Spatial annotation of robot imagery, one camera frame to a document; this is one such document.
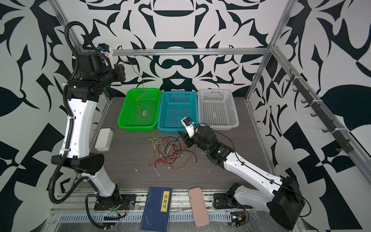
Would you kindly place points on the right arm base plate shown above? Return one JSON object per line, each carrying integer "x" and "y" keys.
{"x": 225, "y": 201}

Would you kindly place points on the pink case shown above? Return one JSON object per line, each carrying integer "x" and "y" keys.
{"x": 198, "y": 207}

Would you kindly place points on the blue book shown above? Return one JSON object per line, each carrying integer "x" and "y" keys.
{"x": 157, "y": 210}

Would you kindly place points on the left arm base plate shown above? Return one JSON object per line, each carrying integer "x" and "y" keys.
{"x": 123, "y": 202}

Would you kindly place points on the teal plastic basket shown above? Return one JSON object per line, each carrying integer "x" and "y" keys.
{"x": 174, "y": 106}

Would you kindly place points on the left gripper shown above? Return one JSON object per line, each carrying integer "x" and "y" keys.
{"x": 117, "y": 71}

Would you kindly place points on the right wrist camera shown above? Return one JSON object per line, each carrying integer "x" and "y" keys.
{"x": 189, "y": 125}

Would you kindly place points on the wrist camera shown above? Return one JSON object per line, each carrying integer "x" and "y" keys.
{"x": 189, "y": 125}
{"x": 108, "y": 52}

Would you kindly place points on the small circuit board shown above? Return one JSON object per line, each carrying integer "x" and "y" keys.
{"x": 239, "y": 219}

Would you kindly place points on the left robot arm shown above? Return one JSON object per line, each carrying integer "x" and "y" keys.
{"x": 94, "y": 71}

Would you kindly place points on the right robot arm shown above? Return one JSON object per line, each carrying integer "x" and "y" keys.
{"x": 279, "y": 196}

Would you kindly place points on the wall hook rail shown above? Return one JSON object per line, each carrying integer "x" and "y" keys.
{"x": 322, "y": 112}

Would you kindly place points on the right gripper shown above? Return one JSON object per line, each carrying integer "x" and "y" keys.
{"x": 186, "y": 139}

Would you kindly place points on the white box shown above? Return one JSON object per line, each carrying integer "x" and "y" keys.
{"x": 104, "y": 140}

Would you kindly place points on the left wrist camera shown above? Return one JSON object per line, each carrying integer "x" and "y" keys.
{"x": 108, "y": 52}

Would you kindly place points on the white plastic basket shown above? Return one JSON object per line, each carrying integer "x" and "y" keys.
{"x": 217, "y": 109}

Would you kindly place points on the green plastic basket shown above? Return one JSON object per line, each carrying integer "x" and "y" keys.
{"x": 136, "y": 101}

